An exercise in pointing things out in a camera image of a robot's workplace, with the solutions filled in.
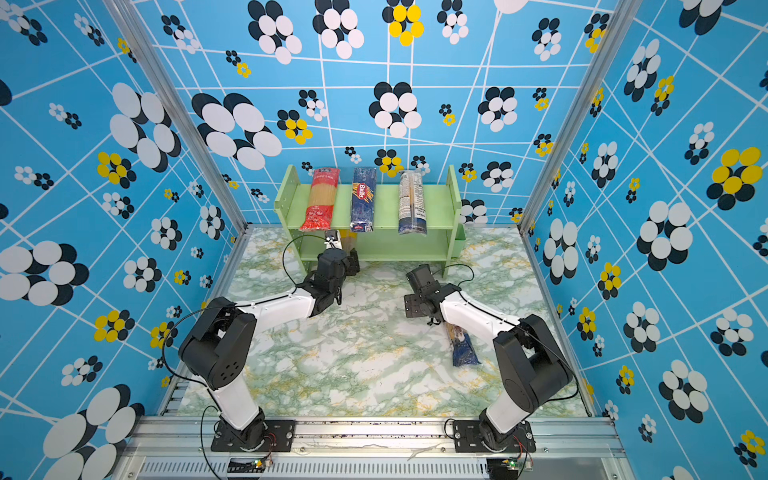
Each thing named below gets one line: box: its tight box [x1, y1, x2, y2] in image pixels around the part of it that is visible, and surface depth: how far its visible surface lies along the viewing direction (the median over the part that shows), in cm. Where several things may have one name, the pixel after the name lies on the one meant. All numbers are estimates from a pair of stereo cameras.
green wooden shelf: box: [274, 165, 467, 279], surface depth 90 cm
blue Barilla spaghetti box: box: [350, 168, 377, 233], surface depth 84 cm
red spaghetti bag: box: [299, 168, 340, 231], surface depth 88 cm
